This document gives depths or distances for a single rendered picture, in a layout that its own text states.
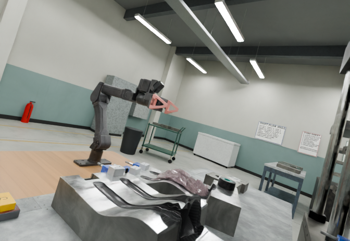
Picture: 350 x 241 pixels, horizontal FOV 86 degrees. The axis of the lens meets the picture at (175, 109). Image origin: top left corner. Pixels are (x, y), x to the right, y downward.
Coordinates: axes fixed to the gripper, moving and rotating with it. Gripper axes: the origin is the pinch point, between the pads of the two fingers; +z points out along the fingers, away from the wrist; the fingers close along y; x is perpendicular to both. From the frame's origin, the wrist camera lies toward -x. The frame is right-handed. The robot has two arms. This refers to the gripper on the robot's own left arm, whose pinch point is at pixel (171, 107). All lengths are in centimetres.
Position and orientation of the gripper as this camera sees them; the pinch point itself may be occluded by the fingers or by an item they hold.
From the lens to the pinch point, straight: 83.4
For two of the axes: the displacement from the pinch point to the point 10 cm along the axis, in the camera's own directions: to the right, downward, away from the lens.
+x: -3.0, 9.5, -0.4
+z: 8.2, 2.3, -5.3
